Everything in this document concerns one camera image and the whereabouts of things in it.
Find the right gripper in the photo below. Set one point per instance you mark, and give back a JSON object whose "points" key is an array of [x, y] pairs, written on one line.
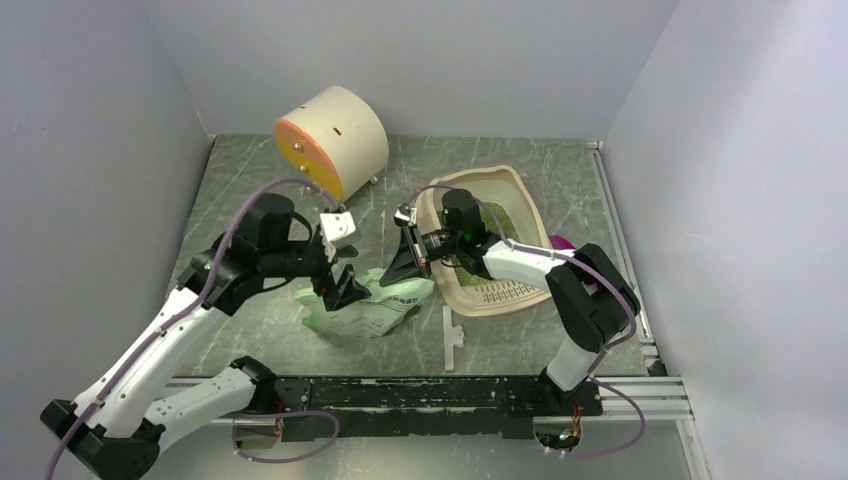
{"points": [[405, 264]]}

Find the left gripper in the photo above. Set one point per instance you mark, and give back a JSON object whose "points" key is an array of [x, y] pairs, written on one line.
{"points": [[347, 289]]}

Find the green cat litter bag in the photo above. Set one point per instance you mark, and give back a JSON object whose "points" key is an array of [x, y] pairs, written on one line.
{"points": [[373, 317]]}

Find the beige litter box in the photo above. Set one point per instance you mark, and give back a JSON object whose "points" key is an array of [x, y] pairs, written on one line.
{"points": [[501, 188]]}

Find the magenta litter scoop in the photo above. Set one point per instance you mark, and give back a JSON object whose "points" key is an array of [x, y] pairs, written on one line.
{"points": [[560, 243]]}

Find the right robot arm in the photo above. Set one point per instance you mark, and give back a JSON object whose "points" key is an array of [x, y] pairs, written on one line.
{"points": [[595, 304]]}

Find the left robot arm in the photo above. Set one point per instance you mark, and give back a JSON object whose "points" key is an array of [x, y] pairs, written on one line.
{"points": [[120, 425]]}

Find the green litter pellets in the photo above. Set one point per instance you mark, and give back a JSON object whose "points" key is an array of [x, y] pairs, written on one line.
{"points": [[493, 216]]}

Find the round beige drawer cabinet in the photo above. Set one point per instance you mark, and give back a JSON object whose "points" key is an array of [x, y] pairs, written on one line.
{"points": [[336, 140]]}

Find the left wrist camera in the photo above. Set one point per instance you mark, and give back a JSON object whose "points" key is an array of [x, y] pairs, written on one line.
{"points": [[338, 231]]}

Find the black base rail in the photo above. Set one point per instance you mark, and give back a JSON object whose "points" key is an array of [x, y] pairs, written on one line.
{"points": [[421, 406]]}

